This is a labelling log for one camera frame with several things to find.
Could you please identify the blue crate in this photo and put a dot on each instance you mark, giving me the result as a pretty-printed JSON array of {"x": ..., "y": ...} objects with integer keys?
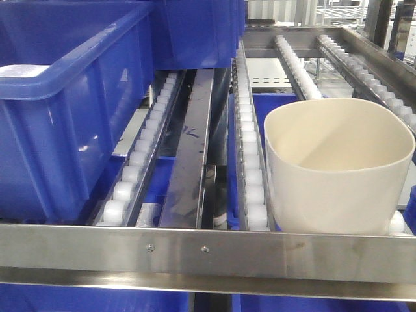
[
  {"x": 196, "y": 34},
  {"x": 59, "y": 128}
]

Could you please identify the white roller track middle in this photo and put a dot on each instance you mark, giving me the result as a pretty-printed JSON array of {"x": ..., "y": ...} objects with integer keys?
[{"x": 249, "y": 163}]

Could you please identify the blue crate rear centre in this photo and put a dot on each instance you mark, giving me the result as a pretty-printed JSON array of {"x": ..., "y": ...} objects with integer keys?
[{"x": 196, "y": 34}]

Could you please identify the white roller track right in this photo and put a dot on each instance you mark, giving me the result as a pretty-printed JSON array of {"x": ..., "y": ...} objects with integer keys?
[{"x": 364, "y": 80}]

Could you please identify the steel flow rack front rail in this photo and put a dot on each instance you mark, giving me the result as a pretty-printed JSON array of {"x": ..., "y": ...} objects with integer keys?
[{"x": 209, "y": 261}]

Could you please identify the white roller track left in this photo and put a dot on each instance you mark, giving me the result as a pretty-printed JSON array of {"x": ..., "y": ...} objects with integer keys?
[{"x": 127, "y": 191}]

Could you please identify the steel divider bar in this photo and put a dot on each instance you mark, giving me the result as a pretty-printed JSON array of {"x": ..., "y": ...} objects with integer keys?
[{"x": 184, "y": 199}]

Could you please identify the blue crate upper left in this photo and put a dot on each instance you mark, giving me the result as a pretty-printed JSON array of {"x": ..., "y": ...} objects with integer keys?
[{"x": 59, "y": 128}]

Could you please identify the white roller track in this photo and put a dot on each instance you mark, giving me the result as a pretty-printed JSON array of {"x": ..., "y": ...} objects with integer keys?
[
  {"x": 364, "y": 80},
  {"x": 249, "y": 163},
  {"x": 127, "y": 191}
]

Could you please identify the white plastic bin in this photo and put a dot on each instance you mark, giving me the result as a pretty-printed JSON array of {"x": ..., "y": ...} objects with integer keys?
[{"x": 336, "y": 165}]

